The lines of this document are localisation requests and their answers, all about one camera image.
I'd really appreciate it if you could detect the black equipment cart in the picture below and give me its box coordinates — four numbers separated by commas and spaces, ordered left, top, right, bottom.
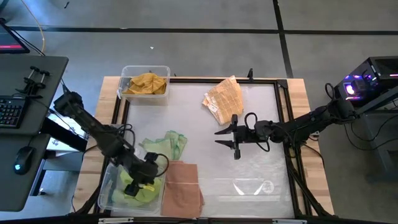
341, 86, 398, 181

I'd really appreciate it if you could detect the silver metal bracket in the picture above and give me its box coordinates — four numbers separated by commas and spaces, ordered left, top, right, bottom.
272, 218, 308, 224
98, 217, 134, 224

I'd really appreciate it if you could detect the orange checkered waffle towel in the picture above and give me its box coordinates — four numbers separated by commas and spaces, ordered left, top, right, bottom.
201, 75, 245, 126

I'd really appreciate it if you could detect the yellow cable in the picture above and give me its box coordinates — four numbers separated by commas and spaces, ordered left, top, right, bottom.
20, 0, 46, 53

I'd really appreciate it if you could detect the pale green towel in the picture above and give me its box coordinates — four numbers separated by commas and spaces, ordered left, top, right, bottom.
140, 129, 188, 166
111, 188, 147, 208

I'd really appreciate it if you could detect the black keyboard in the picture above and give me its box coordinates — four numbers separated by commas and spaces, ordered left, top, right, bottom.
0, 95, 27, 129

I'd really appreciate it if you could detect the clear plastic bin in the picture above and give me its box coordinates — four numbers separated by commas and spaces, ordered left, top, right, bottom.
97, 161, 166, 215
117, 65, 172, 106

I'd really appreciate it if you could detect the white printed box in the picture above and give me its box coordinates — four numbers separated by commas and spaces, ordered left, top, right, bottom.
46, 113, 90, 153

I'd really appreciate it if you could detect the black computer mouse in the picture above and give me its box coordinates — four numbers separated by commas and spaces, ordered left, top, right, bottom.
12, 146, 35, 175

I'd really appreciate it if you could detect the salmon pink towel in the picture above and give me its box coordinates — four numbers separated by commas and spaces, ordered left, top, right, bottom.
160, 160, 205, 218

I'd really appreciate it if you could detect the black clamp stand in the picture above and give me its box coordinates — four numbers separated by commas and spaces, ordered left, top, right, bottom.
15, 65, 50, 100

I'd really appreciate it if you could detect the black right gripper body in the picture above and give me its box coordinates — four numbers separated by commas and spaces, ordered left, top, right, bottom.
230, 113, 271, 161

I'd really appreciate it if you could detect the black monitor with red line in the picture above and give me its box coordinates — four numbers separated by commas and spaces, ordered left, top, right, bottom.
0, 18, 31, 55

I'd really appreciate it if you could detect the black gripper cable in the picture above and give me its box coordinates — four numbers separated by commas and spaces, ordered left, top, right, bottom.
244, 111, 271, 153

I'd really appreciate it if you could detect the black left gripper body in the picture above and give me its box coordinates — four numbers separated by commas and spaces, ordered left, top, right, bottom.
123, 151, 170, 197

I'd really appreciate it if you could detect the bright green towel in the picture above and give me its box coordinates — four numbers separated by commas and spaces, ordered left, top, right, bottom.
136, 180, 163, 205
118, 169, 137, 194

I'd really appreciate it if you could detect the black computer with purple lights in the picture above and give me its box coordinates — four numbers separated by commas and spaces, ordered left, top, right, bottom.
334, 55, 398, 108

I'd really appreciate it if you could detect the black desk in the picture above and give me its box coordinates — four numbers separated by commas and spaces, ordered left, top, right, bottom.
0, 55, 70, 212

